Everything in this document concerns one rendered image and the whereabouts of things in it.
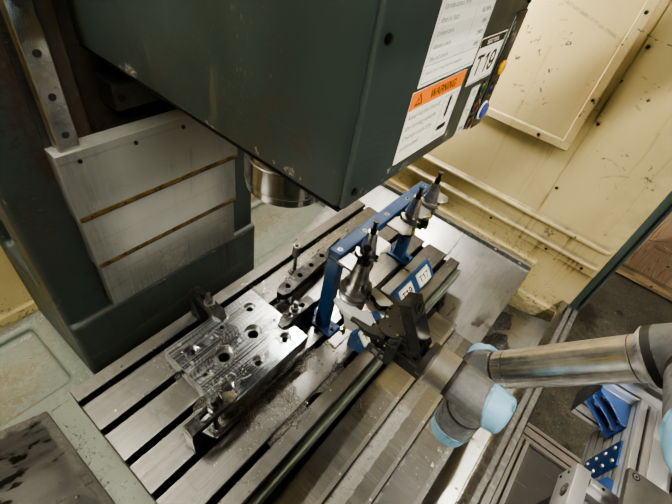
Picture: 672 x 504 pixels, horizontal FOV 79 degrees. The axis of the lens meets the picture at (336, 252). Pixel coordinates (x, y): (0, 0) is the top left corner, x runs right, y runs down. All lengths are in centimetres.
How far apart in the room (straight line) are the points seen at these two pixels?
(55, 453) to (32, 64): 101
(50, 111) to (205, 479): 84
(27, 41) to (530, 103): 136
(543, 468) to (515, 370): 133
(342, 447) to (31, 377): 104
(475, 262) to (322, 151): 136
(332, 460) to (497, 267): 101
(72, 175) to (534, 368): 101
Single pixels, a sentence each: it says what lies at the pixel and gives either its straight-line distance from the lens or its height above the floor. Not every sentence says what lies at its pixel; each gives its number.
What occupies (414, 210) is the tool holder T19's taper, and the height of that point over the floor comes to 126.
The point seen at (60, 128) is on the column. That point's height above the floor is 147.
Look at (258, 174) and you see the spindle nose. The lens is 70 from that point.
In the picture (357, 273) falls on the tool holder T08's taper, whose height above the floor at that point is 141.
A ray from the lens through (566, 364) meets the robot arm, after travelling 82.
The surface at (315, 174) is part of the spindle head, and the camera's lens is 53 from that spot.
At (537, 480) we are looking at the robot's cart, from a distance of 213.
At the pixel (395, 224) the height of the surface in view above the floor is 122.
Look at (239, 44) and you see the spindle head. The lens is 57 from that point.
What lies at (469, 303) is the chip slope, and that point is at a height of 74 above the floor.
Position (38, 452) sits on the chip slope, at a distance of 149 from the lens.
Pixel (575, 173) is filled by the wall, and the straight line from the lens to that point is 162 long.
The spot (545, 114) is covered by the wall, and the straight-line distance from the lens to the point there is 158.
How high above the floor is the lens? 194
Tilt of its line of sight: 44 degrees down
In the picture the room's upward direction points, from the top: 12 degrees clockwise
